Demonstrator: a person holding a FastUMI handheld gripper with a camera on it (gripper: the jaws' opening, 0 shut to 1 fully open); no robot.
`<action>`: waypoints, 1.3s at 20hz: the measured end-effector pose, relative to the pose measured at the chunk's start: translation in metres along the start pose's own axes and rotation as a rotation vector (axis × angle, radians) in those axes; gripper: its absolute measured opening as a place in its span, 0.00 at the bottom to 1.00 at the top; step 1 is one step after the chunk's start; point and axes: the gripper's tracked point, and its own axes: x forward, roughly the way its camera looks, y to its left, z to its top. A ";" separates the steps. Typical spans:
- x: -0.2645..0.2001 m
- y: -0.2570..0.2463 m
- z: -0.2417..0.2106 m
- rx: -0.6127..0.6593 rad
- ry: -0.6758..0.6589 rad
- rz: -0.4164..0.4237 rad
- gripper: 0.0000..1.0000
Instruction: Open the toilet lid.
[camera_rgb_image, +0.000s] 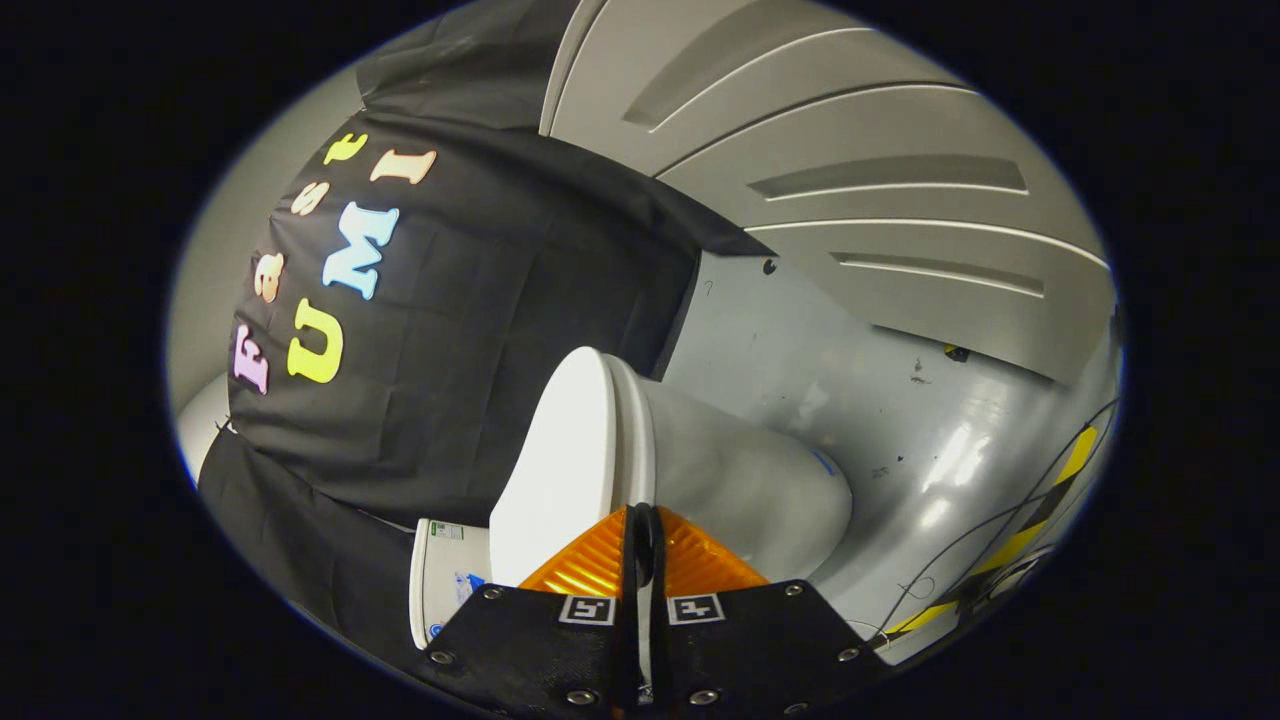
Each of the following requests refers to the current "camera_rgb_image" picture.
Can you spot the white toilet lid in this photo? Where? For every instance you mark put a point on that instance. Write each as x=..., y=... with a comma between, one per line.
x=560, y=460

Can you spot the yellow black floor tape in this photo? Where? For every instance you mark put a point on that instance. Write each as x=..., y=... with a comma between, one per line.
x=1030, y=525

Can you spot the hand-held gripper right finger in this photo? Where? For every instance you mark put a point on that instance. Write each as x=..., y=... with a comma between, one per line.
x=760, y=650

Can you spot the grey drawer cabinet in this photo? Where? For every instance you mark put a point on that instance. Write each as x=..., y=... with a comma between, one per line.
x=850, y=120

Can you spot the black backdrop cloth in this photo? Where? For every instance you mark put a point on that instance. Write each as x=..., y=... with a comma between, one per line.
x=480, y=330

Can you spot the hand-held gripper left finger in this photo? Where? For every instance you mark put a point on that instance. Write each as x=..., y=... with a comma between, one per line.
x=540, y=660

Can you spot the white toilet bowl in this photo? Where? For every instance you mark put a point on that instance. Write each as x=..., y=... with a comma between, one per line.
x=740, y=470

